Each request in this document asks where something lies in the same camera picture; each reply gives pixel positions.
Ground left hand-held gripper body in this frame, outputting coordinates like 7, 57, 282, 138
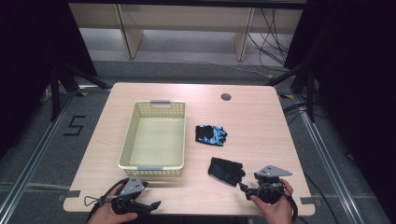
110, 174, 149, 216

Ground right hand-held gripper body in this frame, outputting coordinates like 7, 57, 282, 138
254, 164, 293, 205

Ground black fingerless glove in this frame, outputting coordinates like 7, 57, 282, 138
207, 157, 247, 188

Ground cream perforated plastic basket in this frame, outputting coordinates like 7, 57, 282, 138
117, 99, 187, 178

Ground blue patterned fingerless glove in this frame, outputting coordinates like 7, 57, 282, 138
194, 124, 229, 147

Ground person's right hand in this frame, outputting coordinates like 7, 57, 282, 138
249, 178, 295, 224

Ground person's left hand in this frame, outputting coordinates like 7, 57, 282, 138
86, 183, 138, 224

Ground black tape floor mark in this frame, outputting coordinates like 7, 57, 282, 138
63, 115, 87, 137

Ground black metal stand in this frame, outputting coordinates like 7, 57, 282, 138
49, 61, 110, 123
265, 58, 318, 123

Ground dark curtain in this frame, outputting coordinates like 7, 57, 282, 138
283, 0, 396, 218
0, 0, 98, 160

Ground beige wooden shelf unit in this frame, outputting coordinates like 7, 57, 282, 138
68, 3, 304, 62

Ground black looped gripper cable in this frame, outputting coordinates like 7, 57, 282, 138
83, 176, 129, 224

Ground thin black floor cable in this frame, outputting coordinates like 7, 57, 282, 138
303, 173, 341, 224

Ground aluminium floor rail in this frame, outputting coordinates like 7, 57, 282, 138
294, 92, 357, 224
0, 90, 77, 217

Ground black floor cables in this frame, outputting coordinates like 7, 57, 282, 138
282, 102, 326, 126

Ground bundle of black cables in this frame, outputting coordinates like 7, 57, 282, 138
247, 7, 291, 67

